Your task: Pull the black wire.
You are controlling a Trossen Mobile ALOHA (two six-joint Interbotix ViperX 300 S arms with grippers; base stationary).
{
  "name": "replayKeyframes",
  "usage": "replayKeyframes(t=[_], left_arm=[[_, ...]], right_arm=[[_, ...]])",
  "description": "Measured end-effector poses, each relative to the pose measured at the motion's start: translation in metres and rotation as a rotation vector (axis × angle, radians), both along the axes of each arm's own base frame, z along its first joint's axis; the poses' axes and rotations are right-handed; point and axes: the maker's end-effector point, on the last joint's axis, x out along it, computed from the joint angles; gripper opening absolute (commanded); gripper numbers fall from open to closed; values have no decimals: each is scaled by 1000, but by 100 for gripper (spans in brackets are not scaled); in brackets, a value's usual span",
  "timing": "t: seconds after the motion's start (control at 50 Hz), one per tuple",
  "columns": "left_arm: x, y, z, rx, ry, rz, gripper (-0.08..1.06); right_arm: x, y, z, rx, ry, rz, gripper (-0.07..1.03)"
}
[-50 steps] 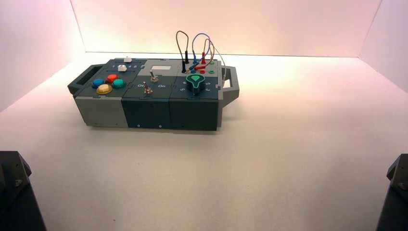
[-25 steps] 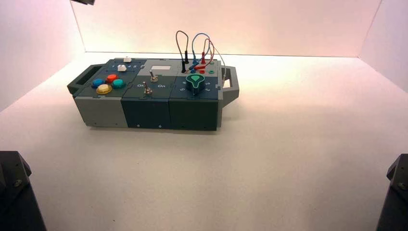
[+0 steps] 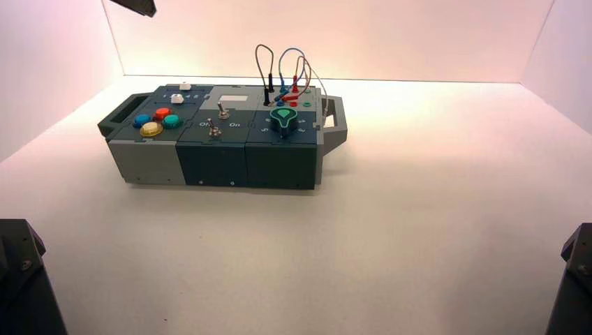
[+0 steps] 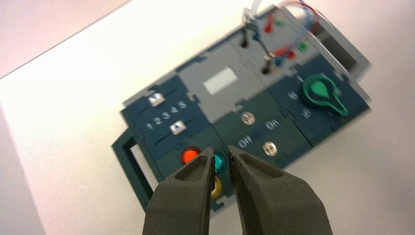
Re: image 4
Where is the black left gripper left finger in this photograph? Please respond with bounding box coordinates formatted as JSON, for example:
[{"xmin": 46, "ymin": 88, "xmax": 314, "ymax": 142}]
[{"xmin": 142, "ymin": 146, "xmax": 217, "ymax": 235}]

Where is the red jumper wire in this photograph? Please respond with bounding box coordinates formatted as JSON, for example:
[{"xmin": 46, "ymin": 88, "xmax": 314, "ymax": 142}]
[{"xmin": 262, "ymin": 0, "xmax": 325, "ymax": 61}]

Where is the green rotary knob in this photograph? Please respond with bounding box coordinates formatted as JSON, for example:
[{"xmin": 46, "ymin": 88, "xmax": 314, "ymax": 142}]
[{"xmin": 302, "ymin": 73, "xmax": 349, "ymax": 117}]

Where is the white slider knob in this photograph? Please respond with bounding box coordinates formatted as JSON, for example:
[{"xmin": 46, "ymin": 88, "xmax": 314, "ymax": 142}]
[
  {"xmin": 148, "ymin": 93, "xmax": 166, "ymax": 107},
  {"xmin": 169, "ymin": 121, "xmax": 187, "ymax": 136}
]

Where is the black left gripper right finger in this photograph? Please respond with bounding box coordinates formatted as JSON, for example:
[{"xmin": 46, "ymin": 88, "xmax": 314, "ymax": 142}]
[{"xmin": 228, "ymin": 145, "xmax": 334, "ymax": 235}]

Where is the teal push button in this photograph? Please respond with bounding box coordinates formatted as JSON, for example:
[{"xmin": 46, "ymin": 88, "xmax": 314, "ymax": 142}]
[{"xmin": 214, "ymin": 151, "xmax": 227, "ymax": 173}]

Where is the teal and grey control box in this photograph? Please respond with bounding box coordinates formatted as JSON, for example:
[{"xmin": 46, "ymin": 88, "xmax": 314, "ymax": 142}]
[{"xmin": 112, "ymin": 3, "xmax": 372, "ymax": 213}]

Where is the white rectangular display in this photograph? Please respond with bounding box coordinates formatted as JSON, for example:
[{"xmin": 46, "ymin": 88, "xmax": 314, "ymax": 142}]
[{"xmin": 202, "ymin": 67, "xmax": 240, "ymax": 95}]

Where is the blue jumper wire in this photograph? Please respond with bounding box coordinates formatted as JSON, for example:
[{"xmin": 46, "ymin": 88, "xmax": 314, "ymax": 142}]
[{"xmin": 251, "ymin": 1, "xmax": 320, "ymax": 67}]

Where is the yellow push button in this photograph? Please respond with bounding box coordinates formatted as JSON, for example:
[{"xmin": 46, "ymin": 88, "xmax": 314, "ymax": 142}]
[{"xmin": 211, "ymin": 176, "xmax": 224, "ymax": 200}]

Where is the black jumper wire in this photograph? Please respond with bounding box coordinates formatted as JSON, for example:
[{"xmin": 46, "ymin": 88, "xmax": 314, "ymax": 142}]
[{"xmin": 240, "ymin": 9, "xmax": 277, "ymax": 75}]

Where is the red push button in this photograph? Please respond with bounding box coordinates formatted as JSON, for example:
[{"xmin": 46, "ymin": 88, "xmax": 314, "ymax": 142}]
[{"xmin": 180, "ymin": 146, "xmax": 202, "ymax": 165}]

